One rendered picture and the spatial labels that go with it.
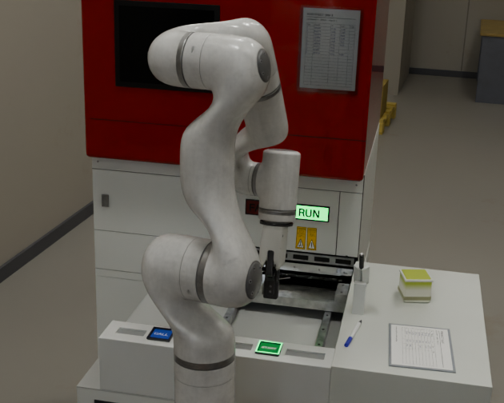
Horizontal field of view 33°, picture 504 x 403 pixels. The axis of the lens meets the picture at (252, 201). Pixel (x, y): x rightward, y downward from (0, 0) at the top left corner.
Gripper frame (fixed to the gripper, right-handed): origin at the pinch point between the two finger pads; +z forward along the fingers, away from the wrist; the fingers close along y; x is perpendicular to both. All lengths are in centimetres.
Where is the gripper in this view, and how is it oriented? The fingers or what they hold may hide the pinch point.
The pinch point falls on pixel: (271, 289)
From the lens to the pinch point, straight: 191.8
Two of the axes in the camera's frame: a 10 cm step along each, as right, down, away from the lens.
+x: 9.8, 1.0, -1.8
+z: -0.7, 9.9, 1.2
